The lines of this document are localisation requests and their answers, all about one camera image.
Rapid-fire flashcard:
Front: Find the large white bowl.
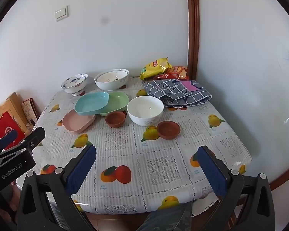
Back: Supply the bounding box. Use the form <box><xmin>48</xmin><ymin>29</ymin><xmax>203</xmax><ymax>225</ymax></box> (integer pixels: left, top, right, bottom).
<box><xmin>94</xmin><ymin>69</ymin><xmax>129</xmax><ymax>91</ymax></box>

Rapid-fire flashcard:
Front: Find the yellow chip bag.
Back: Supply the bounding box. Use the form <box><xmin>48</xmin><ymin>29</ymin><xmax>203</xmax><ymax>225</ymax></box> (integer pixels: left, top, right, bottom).
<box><xmin>140</xmin><ymin>57</ymin><xmax>173</xmax><ymax>80</ymax></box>

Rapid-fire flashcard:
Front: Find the blue plate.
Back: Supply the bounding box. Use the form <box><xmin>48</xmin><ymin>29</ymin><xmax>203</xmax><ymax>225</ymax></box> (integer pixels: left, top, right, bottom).
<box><xmin>74</xmin><ymin>91</ymin><xmax>110</xmax><ymax>116</ymax></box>

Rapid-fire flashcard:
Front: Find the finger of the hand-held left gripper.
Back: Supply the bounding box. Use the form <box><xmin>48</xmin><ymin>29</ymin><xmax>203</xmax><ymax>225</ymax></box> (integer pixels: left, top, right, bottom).
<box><xmin>0</xmin><ymin>126</ymin><xmax>46</xmax><ymax>160</ymax></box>
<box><xmin>0</xmin><ymin>129</ymin><xmax>19</xmax><ymax>151</ymax></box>

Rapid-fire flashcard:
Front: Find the pink plate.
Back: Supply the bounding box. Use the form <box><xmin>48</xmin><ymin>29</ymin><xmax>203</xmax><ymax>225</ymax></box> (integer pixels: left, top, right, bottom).
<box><xmin>62</xmin><ymin>109</ymin><xmax>96</xmax><ymax>133</ymax></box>

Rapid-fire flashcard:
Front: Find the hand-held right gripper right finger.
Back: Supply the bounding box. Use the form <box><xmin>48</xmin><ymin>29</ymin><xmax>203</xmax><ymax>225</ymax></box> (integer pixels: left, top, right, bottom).
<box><xmin>197</xmin><ymin>146</ymin><xmax>276</xmax><ymax>231</ymax></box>

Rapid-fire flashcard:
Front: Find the white bowl with grey swirl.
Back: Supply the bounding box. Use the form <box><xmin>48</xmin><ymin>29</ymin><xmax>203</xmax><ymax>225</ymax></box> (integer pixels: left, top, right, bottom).
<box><xmin>127</xmin><ymin>96</ymin><xmax>164</xmax><ymax>126</ymax></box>

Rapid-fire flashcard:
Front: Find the brown picture frame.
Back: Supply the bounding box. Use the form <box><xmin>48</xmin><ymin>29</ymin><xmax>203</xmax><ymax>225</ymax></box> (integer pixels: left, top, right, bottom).
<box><xmin>21</xmin><ymin>98</ymin><xmax>40</xmax><ymax>131</ymax></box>

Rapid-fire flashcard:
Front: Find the red paper bag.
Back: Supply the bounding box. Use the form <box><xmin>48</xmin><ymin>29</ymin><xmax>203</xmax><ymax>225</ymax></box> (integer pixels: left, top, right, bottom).
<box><xmin>0</xmin><ymin>111</ymin><xmax>26</xmax><ymax>150</ymax></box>

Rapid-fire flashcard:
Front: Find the brown wooden baseboard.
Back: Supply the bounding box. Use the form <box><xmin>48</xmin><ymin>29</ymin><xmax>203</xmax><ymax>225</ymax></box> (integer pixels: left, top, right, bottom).
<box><xmin>270</xmin><ymin>149</ymin><xmax>289</xmax><ymax>191</ymax></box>

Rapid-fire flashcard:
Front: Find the brown wooden door frame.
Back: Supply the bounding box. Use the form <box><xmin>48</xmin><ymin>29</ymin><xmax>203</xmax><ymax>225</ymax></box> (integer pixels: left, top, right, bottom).
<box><xmin>186</xmin><ymin>0</ymin><xmax>200</xmax><ymax>81</ymax></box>

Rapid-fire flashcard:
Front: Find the small brown bowl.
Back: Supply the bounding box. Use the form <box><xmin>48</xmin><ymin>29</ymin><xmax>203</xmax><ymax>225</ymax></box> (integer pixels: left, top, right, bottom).
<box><xmin>105</xmin><ymin>111</ymin><xmax>127</xmax><ymax>127</ymax></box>
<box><xmin>156</xmin><ymin>121</ymin><xmax>181</xmax><ymax>140</ymax></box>

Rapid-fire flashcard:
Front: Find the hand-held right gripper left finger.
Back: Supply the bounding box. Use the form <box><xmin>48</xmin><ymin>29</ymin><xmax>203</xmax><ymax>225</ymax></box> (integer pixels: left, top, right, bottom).
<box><xmin>16</xmin><ymin>145</ymin><xmax>97</xmax><ymax>231</ymax></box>

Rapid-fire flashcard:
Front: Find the fruit print tablecloth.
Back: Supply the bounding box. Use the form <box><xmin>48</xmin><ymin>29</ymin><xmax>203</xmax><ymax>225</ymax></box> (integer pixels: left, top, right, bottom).
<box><xmin>16</xmin><ymin>76</ymin><xmax>253</xmax><ymax>214</ymax></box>

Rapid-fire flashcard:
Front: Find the grey checked cloth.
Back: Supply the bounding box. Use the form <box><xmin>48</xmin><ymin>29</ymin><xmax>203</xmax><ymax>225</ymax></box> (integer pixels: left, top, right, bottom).
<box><xmin>143</xmin><ymin>78</ymin><xmax>212</xmax><ymax>108</ymax></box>

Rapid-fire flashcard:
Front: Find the white light switch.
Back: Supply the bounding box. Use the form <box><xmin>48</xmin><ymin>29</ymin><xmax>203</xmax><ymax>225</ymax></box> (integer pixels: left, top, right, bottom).
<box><xmin>55</xmin><ymin>5</ymin><xmax>69</xmax><ymax>22</ymax></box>

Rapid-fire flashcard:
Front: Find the green plate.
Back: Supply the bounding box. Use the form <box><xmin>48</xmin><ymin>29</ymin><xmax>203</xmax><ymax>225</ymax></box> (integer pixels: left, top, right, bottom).
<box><xmin>99</xmin><ymin>92</ymin><xmax>130</xmax><ymax>117</ymax></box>

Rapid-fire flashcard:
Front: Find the white bowl with red print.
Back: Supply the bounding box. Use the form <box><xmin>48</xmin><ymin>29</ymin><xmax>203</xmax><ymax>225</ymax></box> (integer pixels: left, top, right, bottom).
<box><xmin>96</xmin><ymin>70</ymin><xmax>129</xmax><ymax>83</ymax></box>

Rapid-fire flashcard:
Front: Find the red chip bag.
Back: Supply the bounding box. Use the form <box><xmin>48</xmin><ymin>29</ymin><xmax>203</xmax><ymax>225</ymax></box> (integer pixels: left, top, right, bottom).
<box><xmin>155</xmin><ymin>66</ymin><xmax>190</xmax><ymax>81</ymax></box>

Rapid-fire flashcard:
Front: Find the light wooden board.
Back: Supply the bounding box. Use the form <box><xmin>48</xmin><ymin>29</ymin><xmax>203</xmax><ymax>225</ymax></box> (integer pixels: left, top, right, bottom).
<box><xmin>0</xmin><ymin>92</ymin><xmax>29</xmax><ymax>135</ymax></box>

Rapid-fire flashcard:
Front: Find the blue patterned white bowl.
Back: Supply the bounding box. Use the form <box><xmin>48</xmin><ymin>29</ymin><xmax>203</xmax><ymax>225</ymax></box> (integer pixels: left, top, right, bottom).
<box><xmin>61</xmin><ymin>73</ymin><xmax>89</xmax><ymax>96</ymax></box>

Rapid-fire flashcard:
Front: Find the person's grey trouser leg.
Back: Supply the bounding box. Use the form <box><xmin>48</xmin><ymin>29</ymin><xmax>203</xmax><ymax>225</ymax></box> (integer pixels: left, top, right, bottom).
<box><xmin>137</xmin><ymin>202</ymin><xmax>192</xmax><ymax>231</ymax></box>

